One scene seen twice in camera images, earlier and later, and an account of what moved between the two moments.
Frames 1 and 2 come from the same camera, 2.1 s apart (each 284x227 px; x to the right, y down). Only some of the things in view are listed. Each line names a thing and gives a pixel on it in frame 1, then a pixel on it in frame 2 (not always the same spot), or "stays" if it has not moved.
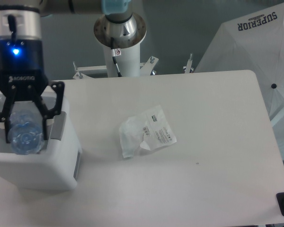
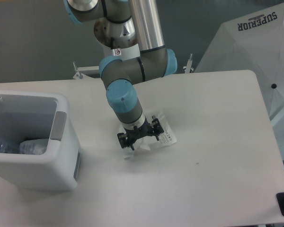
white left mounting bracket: (80, 75) stays
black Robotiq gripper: (19, 68) to (126, 141)
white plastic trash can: (57, 166) stays
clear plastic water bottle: (26, 132) to (6, 147)
